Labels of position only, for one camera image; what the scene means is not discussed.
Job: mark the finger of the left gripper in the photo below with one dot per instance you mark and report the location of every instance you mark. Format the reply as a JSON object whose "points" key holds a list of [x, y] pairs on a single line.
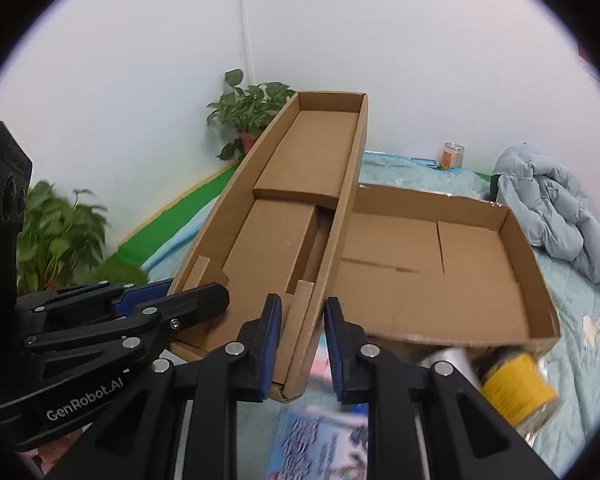
{"points": [[163, 316], [145, 295]]}

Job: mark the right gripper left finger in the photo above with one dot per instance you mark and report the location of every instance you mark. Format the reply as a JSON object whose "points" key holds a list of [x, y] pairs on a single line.
{"points": [[181, 419]]}

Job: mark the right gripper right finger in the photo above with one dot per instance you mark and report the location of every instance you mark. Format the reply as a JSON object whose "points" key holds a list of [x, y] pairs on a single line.
{"points": [[423, 422]]}

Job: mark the yellow cylindrical canister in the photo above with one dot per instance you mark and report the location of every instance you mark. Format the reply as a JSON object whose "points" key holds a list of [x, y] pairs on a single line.
{"points": [[512, 382]]}

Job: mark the colourful board game box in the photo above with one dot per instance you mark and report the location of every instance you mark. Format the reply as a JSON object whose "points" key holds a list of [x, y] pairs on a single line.
{"points": [[317, 437]]}

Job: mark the narrow cardboard insert tray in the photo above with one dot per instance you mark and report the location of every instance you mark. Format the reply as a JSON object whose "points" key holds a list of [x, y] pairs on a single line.
{"points": [[278, 228]]}

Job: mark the silver metal cylinder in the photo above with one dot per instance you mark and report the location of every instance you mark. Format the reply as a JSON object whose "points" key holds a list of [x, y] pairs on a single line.
{"points": [[458, 357]]}

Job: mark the near green leafy plant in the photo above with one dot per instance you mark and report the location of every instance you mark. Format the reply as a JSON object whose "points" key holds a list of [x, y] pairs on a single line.
{"points": [[63, 243]]}

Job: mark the large shallow cardboard box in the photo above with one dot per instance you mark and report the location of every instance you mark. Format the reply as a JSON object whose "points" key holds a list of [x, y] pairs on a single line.
{"points": [[437, 270]]}

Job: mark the potted plant red pot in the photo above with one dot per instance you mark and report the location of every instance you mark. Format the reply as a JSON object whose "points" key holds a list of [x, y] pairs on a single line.
{"points": [[245, 111]]}

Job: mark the light blue puffer jacket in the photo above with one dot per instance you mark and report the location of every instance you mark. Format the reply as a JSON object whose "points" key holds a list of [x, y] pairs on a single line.
{"points": [[550, 205]]}

